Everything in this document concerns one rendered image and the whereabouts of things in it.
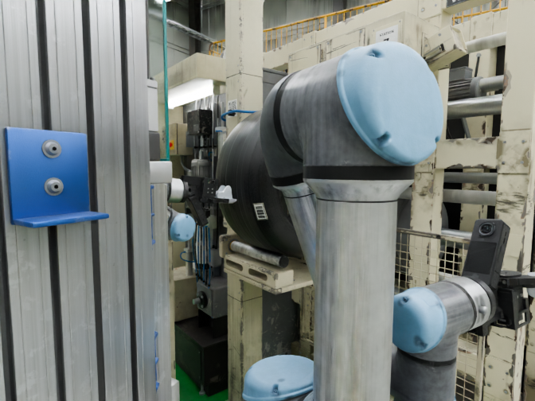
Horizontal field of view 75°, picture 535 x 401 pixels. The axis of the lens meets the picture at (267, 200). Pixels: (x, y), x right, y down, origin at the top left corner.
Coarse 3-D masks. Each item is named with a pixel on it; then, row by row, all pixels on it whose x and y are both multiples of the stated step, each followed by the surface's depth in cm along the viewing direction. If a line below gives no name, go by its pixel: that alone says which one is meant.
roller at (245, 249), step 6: (234, 240) 155; (234, 246) 151; (240, 246) 147; (246, 246) 145; (252, 246) 144; (240, 252) 148; (246, 252) 144; (252, 252) 140; (258, 252) 138; (264, 252) 135; (270, 252) 134; (258, 258) 138; (264, 258) 134; (270, 258) 131; (276, 258) 129; (282, 258) 127; (276, 264) 129; (282, 264) 127
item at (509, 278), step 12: (468, 276) 54; (504, 276) 55; (516, 276) 55; (504, 288) 55; (516, 288) 55; (492, 300) 51; (504, 300) 55; (516, 300) 54; (528, 300) 57; (492, 312) 51; (504, 312) 55; (516, 312) 54; (528, 312) 56; (492, 324) 56; (504, 324) 55; (516, 324) 54; (480, 336) 52
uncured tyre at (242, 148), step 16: (256, 112) 137; (240, 128) 131; (256, 128) 121; (224, 144) 134; (240, 144) 124; (256, 144) 117; (224, 160) 129; (240, 160) 120; (256, 160) 116; (224, 176) 128; (240, 176) 119; (256, 176) 116; (240, 192) 120; (256, 192) 117; (272, 192) 117; (224, 208) 132; (240, 208) 123; (272, 208) 118; (240, 224) 129; (256, 224) 121; (272, 224) 120; (288, 224) 123; (256, 240) 130; (272, 240) 124; (288, 240) 124; (288, 256) 133
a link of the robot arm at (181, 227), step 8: (168, 208) 92; (168, 216) 91; (176, 216) 92; (184, 216) 92; (168, 224) 91; (176, 224) 91; (184, 224) 92; (192, 224) 95; (168, 232) 92; (176, 232) 91; (184, 232) 93; (192, 232) 95; (176, 240) 94; (184, 240) 93
